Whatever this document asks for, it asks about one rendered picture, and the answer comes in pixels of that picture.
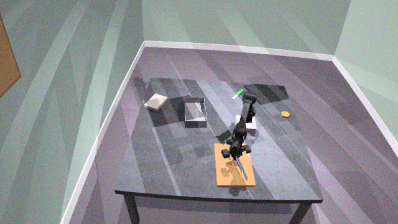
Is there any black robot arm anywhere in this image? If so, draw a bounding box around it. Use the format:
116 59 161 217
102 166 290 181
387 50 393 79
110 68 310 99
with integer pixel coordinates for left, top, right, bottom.
226 91 257 155

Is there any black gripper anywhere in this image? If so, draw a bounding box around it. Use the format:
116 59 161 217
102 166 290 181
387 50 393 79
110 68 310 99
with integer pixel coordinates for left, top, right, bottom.
221 144 251 160

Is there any light wooden board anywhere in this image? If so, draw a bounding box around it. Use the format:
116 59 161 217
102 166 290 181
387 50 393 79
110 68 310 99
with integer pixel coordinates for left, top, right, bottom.
214 144 256 187

